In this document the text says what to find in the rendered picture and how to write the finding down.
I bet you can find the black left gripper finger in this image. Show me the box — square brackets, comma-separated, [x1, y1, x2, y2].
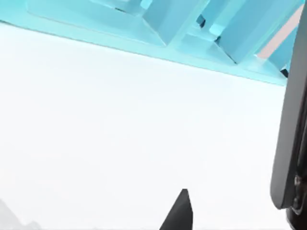
[159, 188, 194, 230]

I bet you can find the light blue rack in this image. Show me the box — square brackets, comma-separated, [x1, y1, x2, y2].
[0, 0, 301, 87]

